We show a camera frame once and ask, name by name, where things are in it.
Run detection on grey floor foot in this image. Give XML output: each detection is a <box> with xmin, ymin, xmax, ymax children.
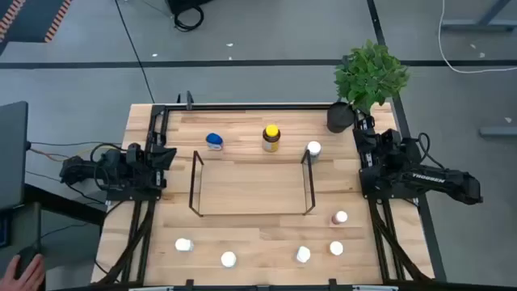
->
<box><xmin>479</xmin><ymin>126</ymin><xmax>517</xmax><ymax>137</ymax></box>

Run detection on black computer mouse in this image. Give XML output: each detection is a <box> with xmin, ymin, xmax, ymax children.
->
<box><xmin>15</xmin><ymin>245</ymin><xmax>41</xmax><ymax>280</ymax></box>

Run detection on coiled black cable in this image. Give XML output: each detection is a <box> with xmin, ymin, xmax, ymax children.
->
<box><xmin>173</xmin><ymin>6</ymin><xmax>205</xmax><ymax>32</ymax></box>

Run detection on amber bottle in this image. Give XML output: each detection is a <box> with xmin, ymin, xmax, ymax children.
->
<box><xmin>262</xmin><ymin>124</ymin><xmax>282</xmax><ymax>154</ymax></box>

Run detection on green leafy plant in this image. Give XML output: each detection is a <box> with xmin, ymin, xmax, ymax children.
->
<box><xmin>333</xmin><ymin>39</ymin><xmax>411</xmax><ymax>116</ymax></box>

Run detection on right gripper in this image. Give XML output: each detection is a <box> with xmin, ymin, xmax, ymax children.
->
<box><xmin>354</xmin><ymin>129</ymin><xmax>405</xmax><ymax>162</ymax></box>

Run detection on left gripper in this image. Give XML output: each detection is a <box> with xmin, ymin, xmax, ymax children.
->
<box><xmin>128</xmin><ymin>141</ymin><xmax>178</xmax><ymax>173</ymax></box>

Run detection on black aluminium table frame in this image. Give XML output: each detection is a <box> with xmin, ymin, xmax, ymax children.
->
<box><xmin>92</xmin><ymin>91</ymin><xmax>448</xmax><ymax>291</ymax></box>

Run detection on small white pill bottle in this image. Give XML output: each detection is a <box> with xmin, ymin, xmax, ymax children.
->
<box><xmin>295</xmin><ymin>245</ymin><xmax>312</xmax><ymax>264</ymax></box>
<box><xmin>174</xmin><ymin>238</ymin><xmax>195</xmax><ymax>253</ymax></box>

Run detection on green-label bottle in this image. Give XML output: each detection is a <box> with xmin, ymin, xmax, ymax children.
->
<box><xmin>305</xmin><ymin>140</ymin><xmax>323</xmax><ymax>162</ymax></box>

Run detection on wooden shelf, black metal legs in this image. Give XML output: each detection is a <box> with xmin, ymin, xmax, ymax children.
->
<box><xmin>188</xmin><ymin>150</ymin><xmax>317</xmax><ymax>218</ymax></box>

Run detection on grey table base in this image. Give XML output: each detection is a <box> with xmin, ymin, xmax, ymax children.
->
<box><xmin>439</xmin><ymin>0</ymin><xmax>517</xmax><ymax>32</ymax></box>

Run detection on blue-capped medicine bottle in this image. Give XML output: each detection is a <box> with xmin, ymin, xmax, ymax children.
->
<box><xmin>205</xmin><ymin>132</ymin><xmax>225</xmax><ymax>152</ymax></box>

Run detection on person's hand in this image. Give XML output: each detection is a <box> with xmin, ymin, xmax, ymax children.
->
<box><xmin>0</xmin><ymin>253</ymin><xmax>45</xmax><ymax>291</ymax></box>

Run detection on hazard-striped floor mat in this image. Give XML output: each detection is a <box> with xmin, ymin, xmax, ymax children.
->
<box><xmin>0</xmin><ymin>0</ymin><xmax>74</xmax><ymax>44</ymax></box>

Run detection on pink bottle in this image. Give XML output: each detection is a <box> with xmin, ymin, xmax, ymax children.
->
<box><xmin>330</xmin><ymin>209</ymin><xmax>349</xmax><ymax>226</ymax></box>

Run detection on white floor cable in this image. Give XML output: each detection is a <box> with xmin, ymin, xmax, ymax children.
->
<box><xmin>438</xmin><ymin>0</ymin><xmax>517</xmax><ymax>74</ymax></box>

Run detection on grey side desk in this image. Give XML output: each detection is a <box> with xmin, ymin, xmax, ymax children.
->
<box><xmin>0</xmin><ymin>100</ymin><xmax>29</xmax><ymax>211</ymax></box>

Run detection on black plant pot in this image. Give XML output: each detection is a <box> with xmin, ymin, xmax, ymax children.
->
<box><xmin>326</xmin><ymin>101</ymin><xmax>356</xmax><ymax>134</ymax></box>

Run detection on black floor cable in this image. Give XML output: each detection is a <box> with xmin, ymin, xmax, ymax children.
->
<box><xmin>115</xmin><ymin>0</ymin><xmax>156</xmax><ymax>104</ymax></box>

